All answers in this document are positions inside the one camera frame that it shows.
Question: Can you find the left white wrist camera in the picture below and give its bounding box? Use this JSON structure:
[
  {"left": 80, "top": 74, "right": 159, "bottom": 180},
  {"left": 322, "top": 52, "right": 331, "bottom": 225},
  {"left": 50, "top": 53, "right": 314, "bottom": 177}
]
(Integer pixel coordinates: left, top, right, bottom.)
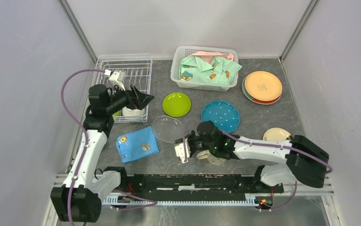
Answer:
[{"left": 104, "top": 70, "right": 126, "bottom": 90}]

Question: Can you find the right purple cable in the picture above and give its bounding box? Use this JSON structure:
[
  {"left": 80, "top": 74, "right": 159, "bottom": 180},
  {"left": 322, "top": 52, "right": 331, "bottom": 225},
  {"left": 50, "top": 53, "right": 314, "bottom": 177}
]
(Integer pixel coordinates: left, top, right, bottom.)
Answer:
[{"left": 182, "top": 120, "right": 334, "bottom": 213}]

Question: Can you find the purple cable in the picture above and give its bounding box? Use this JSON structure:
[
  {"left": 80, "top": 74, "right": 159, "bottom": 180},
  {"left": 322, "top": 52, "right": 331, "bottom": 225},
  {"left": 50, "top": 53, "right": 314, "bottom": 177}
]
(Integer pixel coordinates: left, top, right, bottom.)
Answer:
[
  {"left": 60, "top": 68, "right": 159, "bottom": 226},
  {"left": 182, "top": 120, "right": 334, "bottom": 213}
]

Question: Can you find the mint green printed shirt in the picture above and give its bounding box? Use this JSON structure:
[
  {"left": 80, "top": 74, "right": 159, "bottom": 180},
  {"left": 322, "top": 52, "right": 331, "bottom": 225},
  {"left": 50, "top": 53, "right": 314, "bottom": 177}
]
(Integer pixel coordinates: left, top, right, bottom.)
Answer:
[{"left": 178, "top": 55, "right": 242, "bottom": 85}]

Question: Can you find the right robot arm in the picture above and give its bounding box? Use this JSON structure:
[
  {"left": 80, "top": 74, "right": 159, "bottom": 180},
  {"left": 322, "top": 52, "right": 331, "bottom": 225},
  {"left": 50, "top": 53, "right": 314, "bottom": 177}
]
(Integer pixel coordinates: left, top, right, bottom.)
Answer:
[{"left": 174, "top": 121, "right": 333, "bottom": 192}]

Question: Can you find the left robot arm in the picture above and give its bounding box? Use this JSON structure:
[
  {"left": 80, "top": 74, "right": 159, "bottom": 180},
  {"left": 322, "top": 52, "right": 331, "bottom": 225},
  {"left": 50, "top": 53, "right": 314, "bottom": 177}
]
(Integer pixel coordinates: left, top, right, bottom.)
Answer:
[{"left": 50, "top": 84, "right": 154, "bottom": 223}]

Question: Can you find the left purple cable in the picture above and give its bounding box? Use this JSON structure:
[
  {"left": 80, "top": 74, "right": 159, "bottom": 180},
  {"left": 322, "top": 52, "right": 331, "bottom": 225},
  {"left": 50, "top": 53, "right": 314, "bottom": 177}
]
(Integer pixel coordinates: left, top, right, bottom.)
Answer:
[{"left": 60, "top": 68, "right": 159, "bottom": 226}]

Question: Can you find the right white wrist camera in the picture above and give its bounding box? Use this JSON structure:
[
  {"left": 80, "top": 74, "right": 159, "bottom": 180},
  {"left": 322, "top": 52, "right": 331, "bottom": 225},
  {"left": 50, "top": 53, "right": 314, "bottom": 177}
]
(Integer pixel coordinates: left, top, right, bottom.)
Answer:
[{"left": 175, "top": 143, "right": 191, "bottom": 163}]

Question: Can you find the white wire dish rack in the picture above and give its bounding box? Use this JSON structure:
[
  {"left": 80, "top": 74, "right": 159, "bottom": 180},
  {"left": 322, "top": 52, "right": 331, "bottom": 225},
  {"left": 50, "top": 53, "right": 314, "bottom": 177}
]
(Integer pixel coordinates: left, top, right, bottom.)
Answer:
[{"left": 90, "top": 54, "right": 152, "bottom": 123}]

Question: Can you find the pink cloth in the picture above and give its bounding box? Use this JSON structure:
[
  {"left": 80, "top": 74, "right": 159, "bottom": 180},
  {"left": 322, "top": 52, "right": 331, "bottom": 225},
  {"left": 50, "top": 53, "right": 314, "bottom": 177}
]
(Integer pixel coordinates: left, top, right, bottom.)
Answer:
[{"left": 192, "top": 51, "right": 234, "bottom": 60}]

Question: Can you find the white round bowl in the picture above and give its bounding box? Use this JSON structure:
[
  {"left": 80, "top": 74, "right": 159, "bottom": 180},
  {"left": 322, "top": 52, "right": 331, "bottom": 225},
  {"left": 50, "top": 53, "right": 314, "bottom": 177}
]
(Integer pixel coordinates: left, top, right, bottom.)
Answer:
[{"left": 121, "top": 107, "right": 145, "bottom": 120}]

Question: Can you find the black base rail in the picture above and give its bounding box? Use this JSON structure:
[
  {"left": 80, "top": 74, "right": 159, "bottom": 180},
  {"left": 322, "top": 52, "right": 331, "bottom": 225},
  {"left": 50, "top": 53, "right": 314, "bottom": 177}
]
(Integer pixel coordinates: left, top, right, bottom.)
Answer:
[{"left": 117, "top": 174, "right": 284, "bottom": 202}]

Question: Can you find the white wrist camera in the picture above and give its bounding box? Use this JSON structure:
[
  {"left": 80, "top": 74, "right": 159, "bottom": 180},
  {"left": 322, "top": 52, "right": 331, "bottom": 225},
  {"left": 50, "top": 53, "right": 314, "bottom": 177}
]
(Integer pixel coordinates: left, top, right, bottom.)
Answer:
[
  {"left": 175, "top": 143, "right": 191, "bottom": 163},
  {"left": 104, "top": 70, "right": 126, "bottom": 90}
]

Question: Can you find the blue polka dot plate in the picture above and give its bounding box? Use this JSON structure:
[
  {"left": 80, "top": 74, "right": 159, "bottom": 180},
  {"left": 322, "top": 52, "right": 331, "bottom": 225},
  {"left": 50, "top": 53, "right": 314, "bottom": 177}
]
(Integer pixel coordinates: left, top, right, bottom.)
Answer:
[{"left": 201, "top": 100, "right": 240, "bottom": 133}]

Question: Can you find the lime green plate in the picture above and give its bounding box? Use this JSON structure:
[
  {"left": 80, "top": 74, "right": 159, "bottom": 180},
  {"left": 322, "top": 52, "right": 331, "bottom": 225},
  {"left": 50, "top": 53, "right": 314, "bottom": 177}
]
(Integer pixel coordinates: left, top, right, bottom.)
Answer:
[{"left": 162, "top": 92, "right": 192, "bottom": 117}]

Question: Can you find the white plastic basket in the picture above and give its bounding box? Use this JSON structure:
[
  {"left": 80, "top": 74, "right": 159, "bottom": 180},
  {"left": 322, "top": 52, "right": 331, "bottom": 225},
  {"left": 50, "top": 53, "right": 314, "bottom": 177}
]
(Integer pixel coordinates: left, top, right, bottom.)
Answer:
[{"left": 170, "top": 46, "right": 242, "bottom": 92}]

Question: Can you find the blue folded cloth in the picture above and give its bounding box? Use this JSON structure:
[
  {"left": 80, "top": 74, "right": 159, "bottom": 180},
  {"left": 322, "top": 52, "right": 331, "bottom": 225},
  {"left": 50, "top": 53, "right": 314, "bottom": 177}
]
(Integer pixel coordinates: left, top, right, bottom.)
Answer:
[{"left": 115, "top": 126, "right": 159, "bottom": 163}]

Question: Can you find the cream plate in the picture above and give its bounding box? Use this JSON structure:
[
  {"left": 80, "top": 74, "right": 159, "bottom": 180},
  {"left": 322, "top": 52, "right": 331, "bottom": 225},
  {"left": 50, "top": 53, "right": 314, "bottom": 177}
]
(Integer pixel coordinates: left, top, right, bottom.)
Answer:
[{"left": 263, "top": 128, "right": 291, "bottom": 141}]

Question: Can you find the orange plate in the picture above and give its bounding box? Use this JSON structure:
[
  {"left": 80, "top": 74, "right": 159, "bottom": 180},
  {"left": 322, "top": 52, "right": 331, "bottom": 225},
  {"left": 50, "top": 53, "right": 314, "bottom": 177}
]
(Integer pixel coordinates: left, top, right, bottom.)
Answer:
[{"left": 244, "top": 71, "right": 283, "bottom": 101}]

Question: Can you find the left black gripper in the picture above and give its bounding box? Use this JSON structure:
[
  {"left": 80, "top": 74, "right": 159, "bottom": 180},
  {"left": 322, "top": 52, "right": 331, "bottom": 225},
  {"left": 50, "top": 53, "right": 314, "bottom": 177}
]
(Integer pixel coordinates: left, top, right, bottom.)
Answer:
[{"left": 105, "top": 82, "right": 154, "bottom": 114}]

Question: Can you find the lime green bowl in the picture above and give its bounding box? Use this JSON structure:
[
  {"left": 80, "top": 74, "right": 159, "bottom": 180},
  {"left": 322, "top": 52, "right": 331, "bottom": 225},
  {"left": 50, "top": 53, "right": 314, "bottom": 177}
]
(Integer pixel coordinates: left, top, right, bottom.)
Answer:
[{"left": 112, "top": 110, "right": 121, "bottom": 118}]

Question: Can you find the green interior mug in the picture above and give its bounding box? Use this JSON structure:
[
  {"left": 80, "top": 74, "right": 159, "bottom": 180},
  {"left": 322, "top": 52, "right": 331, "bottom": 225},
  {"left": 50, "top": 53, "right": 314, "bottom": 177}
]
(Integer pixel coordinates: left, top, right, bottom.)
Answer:
[{"left": 196, "top": 150, "right": 227, "bottom": 165}]

